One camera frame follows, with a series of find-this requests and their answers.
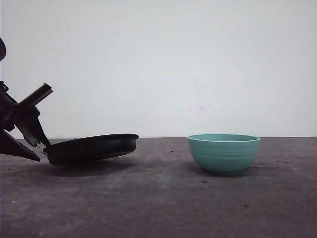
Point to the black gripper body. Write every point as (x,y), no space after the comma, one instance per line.
(13,113)

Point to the teal ceramic bowl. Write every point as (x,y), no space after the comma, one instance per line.
(224,154)

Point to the black frying pan teal handle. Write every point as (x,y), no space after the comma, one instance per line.
(88,149)

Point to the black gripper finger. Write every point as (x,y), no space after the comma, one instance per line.
(38,135)
(10,146)

